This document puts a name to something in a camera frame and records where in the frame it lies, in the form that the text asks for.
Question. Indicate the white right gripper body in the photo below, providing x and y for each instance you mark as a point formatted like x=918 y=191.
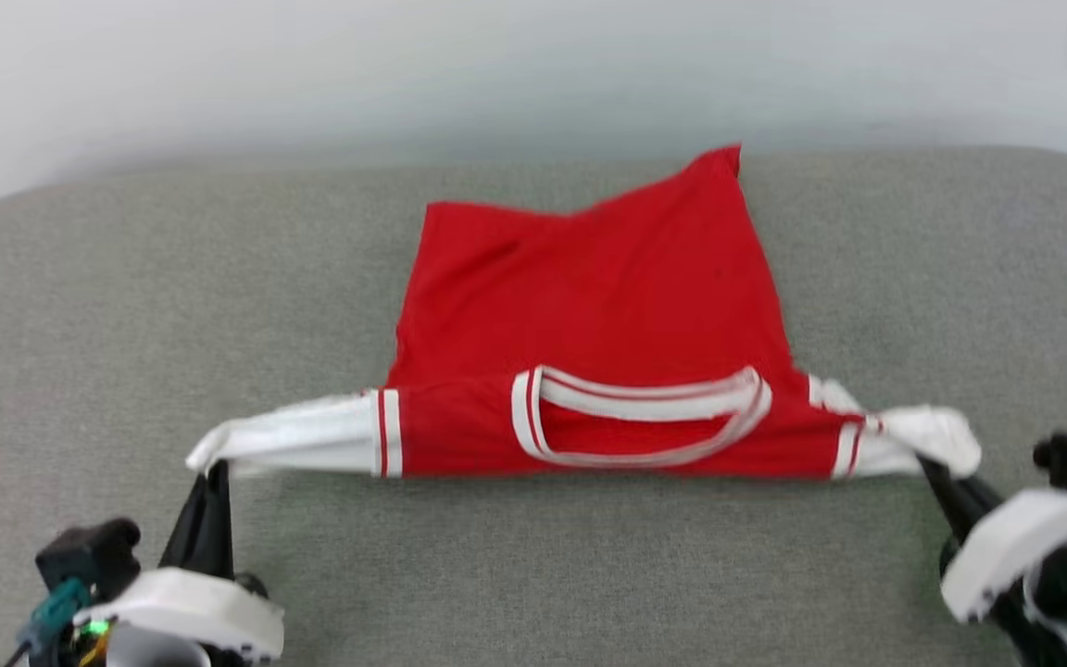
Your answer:
x=1015 y=542

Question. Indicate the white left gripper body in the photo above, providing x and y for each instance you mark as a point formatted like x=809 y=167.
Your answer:
x=191 y=607

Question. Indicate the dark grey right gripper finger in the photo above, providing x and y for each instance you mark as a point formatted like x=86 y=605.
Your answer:
x=943 y=505
x=976 y=491

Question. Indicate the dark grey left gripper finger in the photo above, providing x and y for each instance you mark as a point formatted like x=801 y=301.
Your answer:
x=189 y=528
x=221 y=523

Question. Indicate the red shirt with white trim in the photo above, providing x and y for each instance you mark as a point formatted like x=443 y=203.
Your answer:
x=589 y=296

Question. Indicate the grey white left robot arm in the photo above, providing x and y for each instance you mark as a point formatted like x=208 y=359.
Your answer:
x=149 y=648

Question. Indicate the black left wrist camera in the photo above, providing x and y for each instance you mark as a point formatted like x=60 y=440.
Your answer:
x=89 y=551

